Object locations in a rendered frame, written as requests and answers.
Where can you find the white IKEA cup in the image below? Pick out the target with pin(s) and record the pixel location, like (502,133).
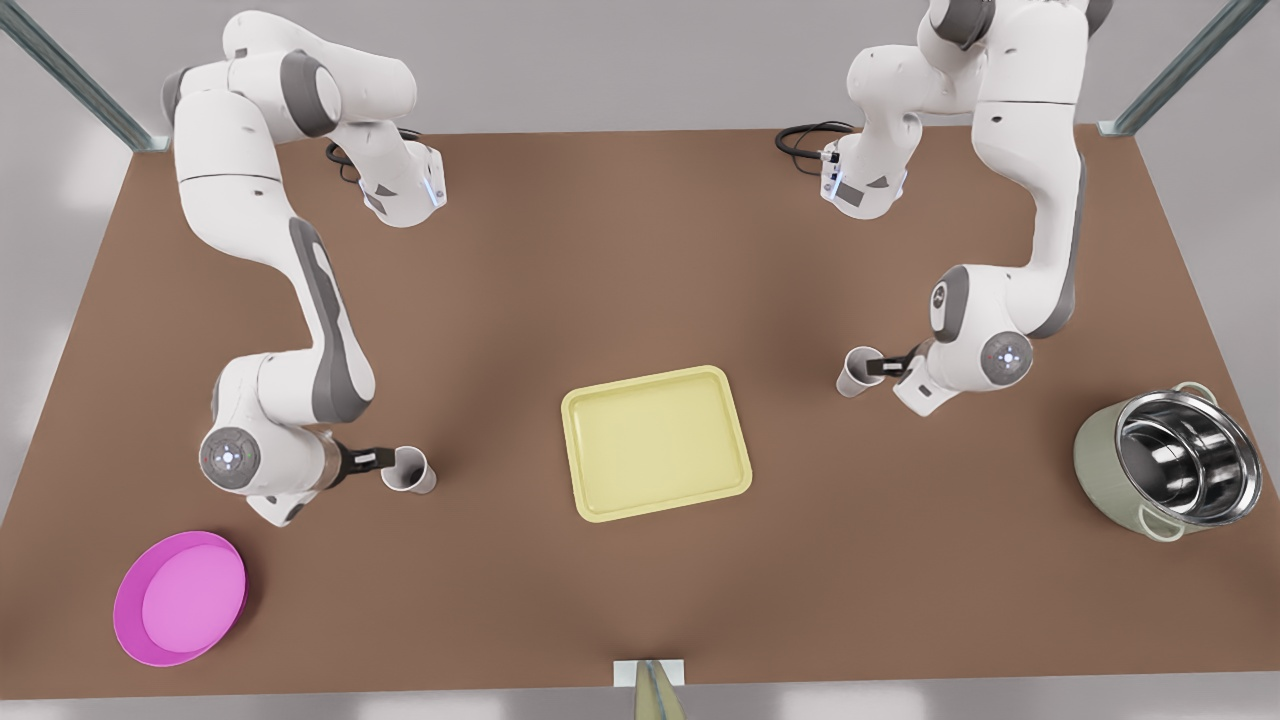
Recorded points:
(409,471)
(856,372)

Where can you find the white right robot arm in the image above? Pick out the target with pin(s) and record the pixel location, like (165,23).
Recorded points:
(255,215)

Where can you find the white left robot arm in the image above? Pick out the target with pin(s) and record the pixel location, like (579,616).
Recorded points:
(1030,180)

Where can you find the yellow rectangular tray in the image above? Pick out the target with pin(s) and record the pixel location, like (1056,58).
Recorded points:
(655,442)

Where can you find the pink round bowl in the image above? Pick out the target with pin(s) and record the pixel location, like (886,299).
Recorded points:
(180,598)

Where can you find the green pot with steel interior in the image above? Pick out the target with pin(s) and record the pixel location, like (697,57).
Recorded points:
(1168,460)

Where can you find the silver frame post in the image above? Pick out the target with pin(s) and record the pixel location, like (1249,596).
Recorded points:
(75,72)
(1185,65)
(655,690)

